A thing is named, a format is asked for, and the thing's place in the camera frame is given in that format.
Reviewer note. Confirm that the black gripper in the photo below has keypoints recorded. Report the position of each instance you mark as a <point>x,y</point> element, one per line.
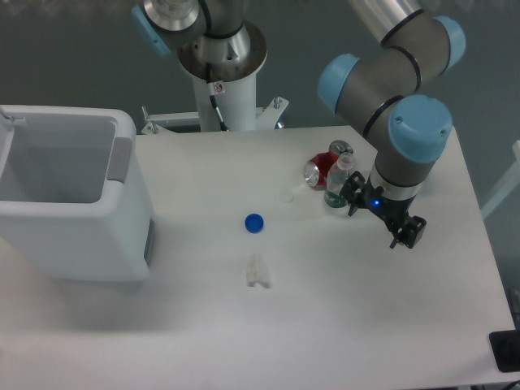
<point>358,194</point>

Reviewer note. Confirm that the white trash can lid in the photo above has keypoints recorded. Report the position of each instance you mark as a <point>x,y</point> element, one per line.
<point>9,124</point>

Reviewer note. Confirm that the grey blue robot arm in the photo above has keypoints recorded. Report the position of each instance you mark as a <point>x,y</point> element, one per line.
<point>380,99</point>

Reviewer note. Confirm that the crushed red soda can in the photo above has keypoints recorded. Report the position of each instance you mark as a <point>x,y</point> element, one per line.
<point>316,169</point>

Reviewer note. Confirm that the blue bottle cap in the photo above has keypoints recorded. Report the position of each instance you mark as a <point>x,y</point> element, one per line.
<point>254,223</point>

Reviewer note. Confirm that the white trash can body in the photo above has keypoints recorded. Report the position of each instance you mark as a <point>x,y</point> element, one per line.
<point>73,199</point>

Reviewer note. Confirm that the clear green label bottle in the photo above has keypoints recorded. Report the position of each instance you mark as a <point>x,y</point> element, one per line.
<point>337,175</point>

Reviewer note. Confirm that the black device at edge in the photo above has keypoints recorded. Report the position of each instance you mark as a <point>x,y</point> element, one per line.
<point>505,349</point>

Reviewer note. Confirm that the white frame at right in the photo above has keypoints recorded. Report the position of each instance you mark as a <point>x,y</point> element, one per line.
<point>507,183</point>

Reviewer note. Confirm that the white pedestal foot bracket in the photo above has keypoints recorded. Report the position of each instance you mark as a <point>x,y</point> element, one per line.
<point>267,118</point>

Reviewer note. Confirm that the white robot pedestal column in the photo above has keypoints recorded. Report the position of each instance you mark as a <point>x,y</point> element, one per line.
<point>236,101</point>

